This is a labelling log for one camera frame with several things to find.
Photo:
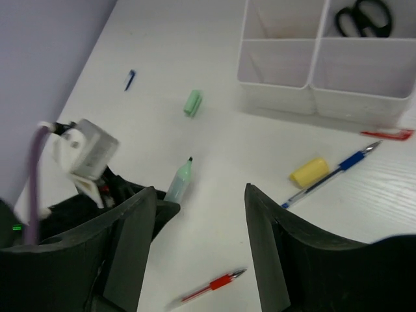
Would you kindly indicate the green highlighter cap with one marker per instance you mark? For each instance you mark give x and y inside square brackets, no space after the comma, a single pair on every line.
[193,102]

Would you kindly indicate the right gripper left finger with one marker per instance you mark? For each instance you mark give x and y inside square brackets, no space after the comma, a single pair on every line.
[97,266]

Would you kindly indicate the red pen cap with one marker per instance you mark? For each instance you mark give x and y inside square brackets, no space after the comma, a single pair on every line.
[390,134]

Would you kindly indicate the blue pen cap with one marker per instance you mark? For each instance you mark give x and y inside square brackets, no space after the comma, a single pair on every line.
[130,78]

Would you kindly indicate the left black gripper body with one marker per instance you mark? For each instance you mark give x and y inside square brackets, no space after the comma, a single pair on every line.
[79,209]

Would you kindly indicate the yellow highlighter cap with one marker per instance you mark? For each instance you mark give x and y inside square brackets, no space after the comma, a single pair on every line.
[310,173]

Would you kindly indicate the left white compartment organizer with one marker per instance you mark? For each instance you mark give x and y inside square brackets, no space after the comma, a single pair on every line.
[278,52]

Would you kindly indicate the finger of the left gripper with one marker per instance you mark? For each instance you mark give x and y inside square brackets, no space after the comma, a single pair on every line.
[165,211]

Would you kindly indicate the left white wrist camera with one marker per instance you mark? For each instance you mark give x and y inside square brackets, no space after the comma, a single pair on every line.
[83,151]

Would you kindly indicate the red gel pen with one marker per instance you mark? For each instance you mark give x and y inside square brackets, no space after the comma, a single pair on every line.
[208,287]

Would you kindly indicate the blue gel pen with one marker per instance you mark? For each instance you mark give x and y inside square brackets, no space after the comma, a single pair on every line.
[341,167]

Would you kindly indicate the black handled scissors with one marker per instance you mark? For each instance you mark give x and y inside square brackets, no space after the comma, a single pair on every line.
[361,21]

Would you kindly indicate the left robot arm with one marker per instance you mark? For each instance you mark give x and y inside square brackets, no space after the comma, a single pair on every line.
[11,227]

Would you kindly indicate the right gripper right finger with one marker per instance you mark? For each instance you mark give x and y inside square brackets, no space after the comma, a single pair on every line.
[301,267]

